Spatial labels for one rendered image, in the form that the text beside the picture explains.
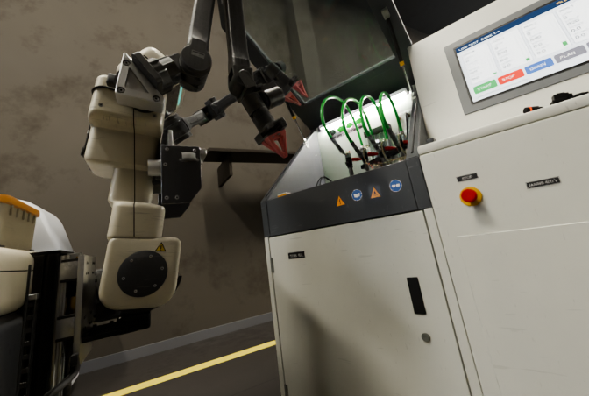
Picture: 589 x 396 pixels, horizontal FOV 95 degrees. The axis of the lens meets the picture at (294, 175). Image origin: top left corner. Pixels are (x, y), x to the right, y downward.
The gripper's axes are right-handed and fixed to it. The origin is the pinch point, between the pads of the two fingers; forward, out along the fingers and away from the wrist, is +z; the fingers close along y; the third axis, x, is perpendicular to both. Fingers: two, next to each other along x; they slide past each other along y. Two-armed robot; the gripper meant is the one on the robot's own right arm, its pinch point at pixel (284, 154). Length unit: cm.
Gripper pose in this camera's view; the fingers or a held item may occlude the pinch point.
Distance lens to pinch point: 79.2
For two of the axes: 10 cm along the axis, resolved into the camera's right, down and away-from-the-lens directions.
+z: 5.2, 8.5, -0.1
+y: -4.6, 2.9, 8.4
